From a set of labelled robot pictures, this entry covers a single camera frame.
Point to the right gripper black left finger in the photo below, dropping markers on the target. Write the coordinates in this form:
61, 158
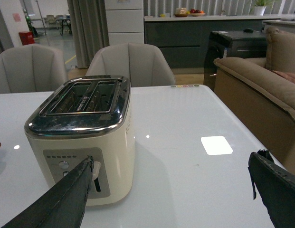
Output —
63, 206

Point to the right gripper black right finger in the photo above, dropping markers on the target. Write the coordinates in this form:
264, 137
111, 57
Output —
276, 186

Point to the bread basket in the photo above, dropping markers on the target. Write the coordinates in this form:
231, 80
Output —
181, 12

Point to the cream two-slot toaster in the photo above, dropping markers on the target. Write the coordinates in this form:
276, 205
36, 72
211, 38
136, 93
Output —
87, 116

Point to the beige sofa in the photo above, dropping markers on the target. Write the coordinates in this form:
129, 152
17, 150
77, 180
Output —
262, 100

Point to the pink cushion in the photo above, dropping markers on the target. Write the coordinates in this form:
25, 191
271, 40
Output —
288, 76

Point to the grey chair left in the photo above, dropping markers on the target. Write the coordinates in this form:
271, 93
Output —
31, 68

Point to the grey chair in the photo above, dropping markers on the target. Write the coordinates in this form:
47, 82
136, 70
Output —
144, 64
31, 68

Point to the black appliance box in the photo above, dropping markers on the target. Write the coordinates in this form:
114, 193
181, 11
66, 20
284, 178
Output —
231, 44

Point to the grey chair right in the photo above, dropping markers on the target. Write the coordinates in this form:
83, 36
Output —
144, 64

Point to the red fire extinguisher box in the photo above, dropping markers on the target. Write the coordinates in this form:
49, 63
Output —
26, 37

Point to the grey kitchen counter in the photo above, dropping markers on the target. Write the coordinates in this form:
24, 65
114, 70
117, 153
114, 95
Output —
184, 41

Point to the white potted plant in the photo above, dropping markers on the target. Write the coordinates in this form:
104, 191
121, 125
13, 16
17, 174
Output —
260, 7

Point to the grey curtain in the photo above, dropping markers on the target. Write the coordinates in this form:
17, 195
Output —
89, 29

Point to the fruit bowl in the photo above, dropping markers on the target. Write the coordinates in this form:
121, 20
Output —
196, 13

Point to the white cabinet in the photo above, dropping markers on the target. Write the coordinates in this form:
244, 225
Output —
124, 21

